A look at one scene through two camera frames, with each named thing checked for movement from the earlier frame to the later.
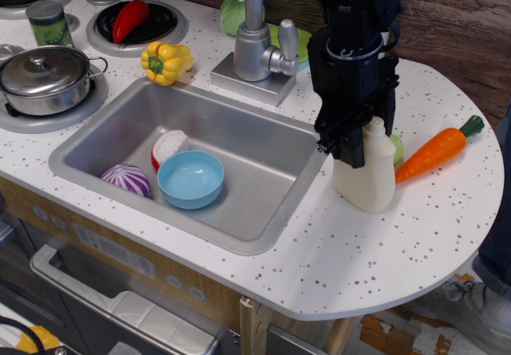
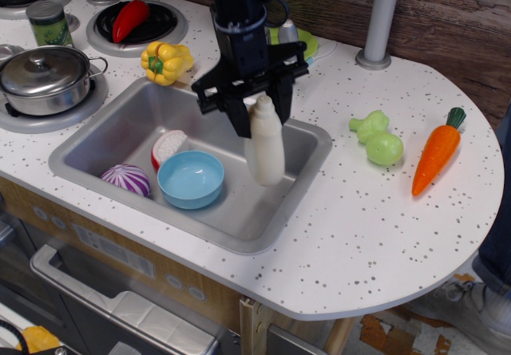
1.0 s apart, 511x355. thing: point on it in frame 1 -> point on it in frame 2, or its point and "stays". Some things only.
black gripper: [346, 84] -> [248, 64]
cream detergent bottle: [370, 188] -> [265, 155]
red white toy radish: [166, 143] stays
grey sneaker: [469, 306] stays
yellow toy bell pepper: [164, 63] stays
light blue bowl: [191, 179] stays
